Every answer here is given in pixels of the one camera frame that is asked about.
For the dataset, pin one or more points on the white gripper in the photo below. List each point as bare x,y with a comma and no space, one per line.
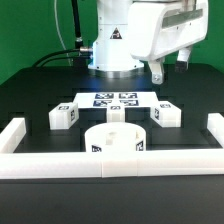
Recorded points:
157,29

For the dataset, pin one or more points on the white marker tag plate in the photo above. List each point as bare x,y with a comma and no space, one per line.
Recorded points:
129,99

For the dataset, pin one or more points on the white U-shaped fence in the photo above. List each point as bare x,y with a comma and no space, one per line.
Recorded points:
15,165

